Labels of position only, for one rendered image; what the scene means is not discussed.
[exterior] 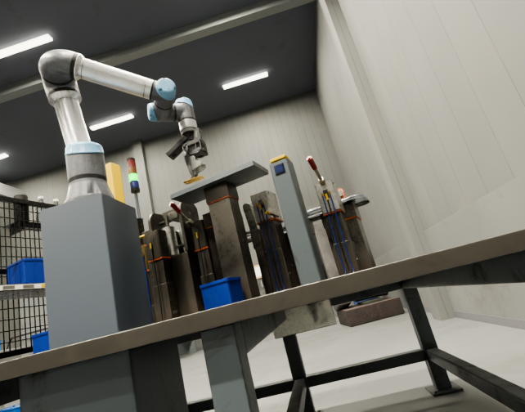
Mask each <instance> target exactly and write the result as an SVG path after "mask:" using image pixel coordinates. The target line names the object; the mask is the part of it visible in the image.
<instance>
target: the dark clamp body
mask: <svg viewBox="0 0 525 412"><path fill-rule="evenodd" d="M192 223H193V225H192V226H191V234H192V238H193V242H194V247H195V252H197V254H198V259H199V264H200V271H201V275H202V276H201V277H200V278H201V283H202V284H207V283H210V282H214V281H216V280H217V278H216V274H215V270H214V265H213V258H212V254H211V249H210V245H209V238H208V233H207V230H205V228H204V220H203V219H202V220H199V221H197V222H192Z"/></svg>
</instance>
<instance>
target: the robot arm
mask: <svg viewBox="0 0 525 412"><path fill-rule="evenodd" d="M38 69H39V72H40V74H41V77H42V81H43V85H44V90H45V93H46V95H47V99H48V102H49V104H50V105H51V106H53V107H55V109H56V114H57V118H58V120H59V124H60V126H61V131H62V134H63V137H64V140H65V145H66V148H65V160H66V168H67V177H68V186H69V189H68V192H67V196H66V199H65V202H64V204H65V203H68V202H71V201H74V200H76V199H81V198H85V197H88V196H90V195H95V194H99V193H103V194H105V195H108V196H110V197H112V198H114V196H113V194H112V192H111V190H110V188H109V187H108V182H107V176H106V169H105V156H104V153H105V152H104V150H103V147H102V146H101V145H100V144H98V143H95V142H91V141H90V138H89V135H88V130H87V128H86V125H85V122H84V119H83V115H82V111H81V109H80V106H79V104H80V103H81V101H82V97H81V95H80V91H79V87H78V84H77V80H79V79H83V80H86V81H89V82H92V83H97V84H100V85H102V86H106V87H110V88H113V89H116V90H119V91H122V92H126V93H129V94H133V95H135V96H140V97H143V98H146V99H149V100H152V101H154V103H150V104H148V106H147V114H148V119H149V120H150V121H151V122H178V124H179V128H180V133H181V134H182V138H181V139H180V140H179V141H178V142H177V143H176V144H175V145H174V146H173V147H172V148H171V149H170V150H169V151H168V152H167V153H166V155H167V156H168V157H169V158H170V159H172V160H175V158H176V157H178V156H179V154H180V153H181V152H183V156H184V160H185V162H186V166H187V168H188V170H189V172H190V174H191V175H192V177H198V173H200V172H202V171H203V170H205V169H206V165H205V164H202V163H201V161H199V160H198V158H200V159H201V158H203V157H204V156H207V155H209V153H208V150H207V146H206V144H205V141H204V140H203V139H202V135H201V134H202V130H200V129H199V128H198V127H197V124H196V120H195V112H194V107H193V105H192V102H191V100H190V99H188V98H185V97H182V98H178V99H177V100H176V101H175V104H173V102H174V98H175V96H176V85H175V83H174V82H173V81H172V80H170V79H168V78H161V79H159V80H158V82H157V81H155V80H152V79H149V78H145V77H142V76H140V75H136V74H132V73H129V72H127V71H124V70H121V69H116V68H114V67H111V66H108V65H104V64H102V63H98V62H95V61H93V60H89V59H86V58H84V57H83V55H82V54H80V53H77V52H74V51H69V50H62V49H56V50H51V51H47V52H46V53H44V54H43V55H42V56H41V58H40V60H39V63H38Z"/></svg>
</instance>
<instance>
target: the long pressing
mask: <svg viewBox="0 0 525 412"><path fill-rule="evenodd" d="M341 200H342V203H343V204H346V203H349V202H353V203H354V204H355V205H356V206H357V207H361V206H363V205H366V204H368V203H369V202H370V201H369V200H368V199H367V197H366V196H365V195H363V194H356V195H352V196H349V197H347V198H344V199H341ZM317 213H319V214H317ZM321 213H322V210H321V207H318V208H314V209H311V210H308V211H307V215H308V216H311V217H309V220H310V221H312V222H315V221H318V220H321V216H320V214H321ZM314 214H316V215H314ZM312 215H314V216H312ZM282 220H283V222H282V223H281V225H282V228H283V231H286V228H285V222H284V219H282ZM246 235H247V238H248V243H251V242H252V239H251V233H250V231H246ZM249 236H250V237H249Z"/></svg>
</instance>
